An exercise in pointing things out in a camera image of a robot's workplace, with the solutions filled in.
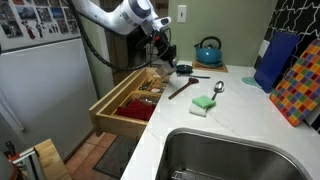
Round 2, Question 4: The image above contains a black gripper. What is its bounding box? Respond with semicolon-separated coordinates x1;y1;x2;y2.
151;29;178;72

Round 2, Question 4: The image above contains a clear plastic case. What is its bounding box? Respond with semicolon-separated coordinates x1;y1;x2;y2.
155;63;177;79

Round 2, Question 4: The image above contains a light wooden drawer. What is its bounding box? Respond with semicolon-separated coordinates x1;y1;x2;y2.
88;66;171;140

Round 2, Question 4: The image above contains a small black dish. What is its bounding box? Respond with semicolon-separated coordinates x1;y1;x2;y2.
175;64;194;75

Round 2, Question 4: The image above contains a brown wooden spoon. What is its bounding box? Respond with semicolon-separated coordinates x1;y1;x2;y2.
168;77;200;101

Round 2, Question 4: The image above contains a wooden cutlery organiser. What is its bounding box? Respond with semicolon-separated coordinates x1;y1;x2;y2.
116;74;170;112

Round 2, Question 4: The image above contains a green sponge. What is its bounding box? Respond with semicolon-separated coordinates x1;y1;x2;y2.
191;95;217;110

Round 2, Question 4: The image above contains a wooden trivet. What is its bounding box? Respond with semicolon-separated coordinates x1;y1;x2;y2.
192;59;229;74

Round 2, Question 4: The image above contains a red cloth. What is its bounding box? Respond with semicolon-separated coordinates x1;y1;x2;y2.
116;98;157;122

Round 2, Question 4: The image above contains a metal spoon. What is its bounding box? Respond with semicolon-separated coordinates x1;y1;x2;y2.
211;80;226;101

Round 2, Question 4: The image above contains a teal round coaster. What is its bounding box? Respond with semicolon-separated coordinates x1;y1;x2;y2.
241;76;263;90

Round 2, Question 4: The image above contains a stainless steel sink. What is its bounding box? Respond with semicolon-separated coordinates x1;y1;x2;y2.
154;127;314;180

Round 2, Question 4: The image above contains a dark floor mat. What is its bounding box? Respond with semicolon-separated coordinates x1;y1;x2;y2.
93;134;140;180

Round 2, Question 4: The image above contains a blue cutting board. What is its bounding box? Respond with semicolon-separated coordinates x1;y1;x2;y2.
253;31;302;94

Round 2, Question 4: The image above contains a white refrigerator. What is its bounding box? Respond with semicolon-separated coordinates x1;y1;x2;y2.
0;0;101;161

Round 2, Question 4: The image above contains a colourful mosaic board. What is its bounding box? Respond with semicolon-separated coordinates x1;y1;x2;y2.
269;39;320;128

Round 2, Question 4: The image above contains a photo collage poster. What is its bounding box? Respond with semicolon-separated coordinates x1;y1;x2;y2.
0;0;82;52

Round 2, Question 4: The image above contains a light wooden block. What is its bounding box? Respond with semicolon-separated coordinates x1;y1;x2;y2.
33;138;73;180

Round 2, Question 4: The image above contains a red clamp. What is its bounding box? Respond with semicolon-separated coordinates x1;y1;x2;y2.
3;140;22;180

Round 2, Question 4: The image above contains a black handled knife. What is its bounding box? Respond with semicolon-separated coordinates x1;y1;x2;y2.
176;72;212;80

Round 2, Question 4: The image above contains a teal kettle with black handle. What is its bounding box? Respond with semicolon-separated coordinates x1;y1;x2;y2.
194;35;224;66

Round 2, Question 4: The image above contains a white light switch plate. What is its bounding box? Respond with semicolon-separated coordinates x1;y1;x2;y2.
176;4;188;24

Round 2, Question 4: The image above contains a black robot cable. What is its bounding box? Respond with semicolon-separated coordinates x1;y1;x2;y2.
68;0;175;72

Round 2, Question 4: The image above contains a white wall outlet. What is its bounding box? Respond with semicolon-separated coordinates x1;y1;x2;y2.
258;39;271;60

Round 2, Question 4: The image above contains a metal wire sink grid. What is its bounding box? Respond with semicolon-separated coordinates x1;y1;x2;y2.
171;169;214;180

